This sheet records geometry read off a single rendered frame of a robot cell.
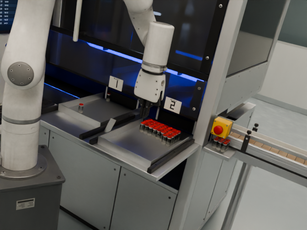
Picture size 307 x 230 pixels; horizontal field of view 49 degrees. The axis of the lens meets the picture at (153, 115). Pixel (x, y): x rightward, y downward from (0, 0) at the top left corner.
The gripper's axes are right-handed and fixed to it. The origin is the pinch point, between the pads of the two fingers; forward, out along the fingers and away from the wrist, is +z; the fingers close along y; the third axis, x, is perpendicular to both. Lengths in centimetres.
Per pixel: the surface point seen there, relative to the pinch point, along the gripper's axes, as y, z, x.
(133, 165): -0.1, 22.4, 0.6
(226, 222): -32, 64, -54
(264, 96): 41, 102, -497
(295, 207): -63, 110, -186
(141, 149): 4.5, 22.1, -12.6
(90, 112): 43, 22, -24
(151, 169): -8.0, 20.4, 0.3
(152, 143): 4.3, 22.1, -21.4
